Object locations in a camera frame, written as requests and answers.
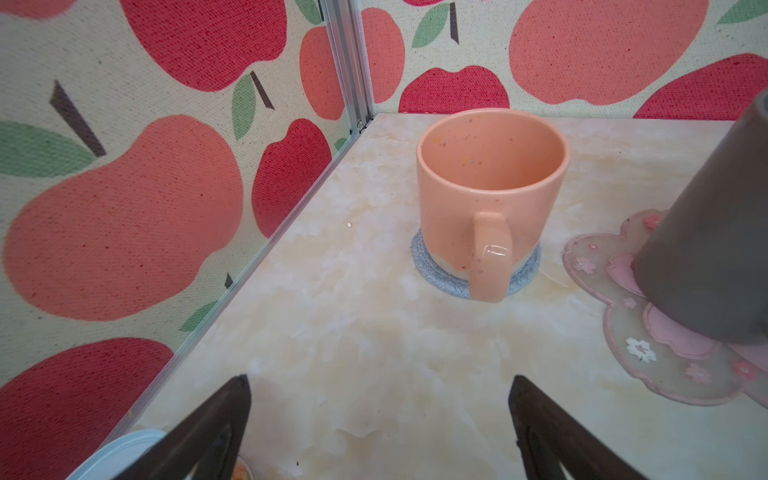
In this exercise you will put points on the left aluminium frame post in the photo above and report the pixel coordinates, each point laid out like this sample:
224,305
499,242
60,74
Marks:
343,21

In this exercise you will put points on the pink flower coaster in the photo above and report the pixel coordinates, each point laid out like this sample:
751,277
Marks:
671,360

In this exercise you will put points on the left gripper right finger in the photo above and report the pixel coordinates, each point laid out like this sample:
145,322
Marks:
553,445

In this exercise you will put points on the grey mug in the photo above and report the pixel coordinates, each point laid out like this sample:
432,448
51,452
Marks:
705,266

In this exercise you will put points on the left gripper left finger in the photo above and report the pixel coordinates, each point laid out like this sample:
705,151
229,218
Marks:
229,405

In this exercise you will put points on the grey woven round coaster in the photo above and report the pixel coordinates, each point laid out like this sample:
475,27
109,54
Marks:
440,278

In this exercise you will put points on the orange mug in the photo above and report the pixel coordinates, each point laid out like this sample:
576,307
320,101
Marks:
488,180

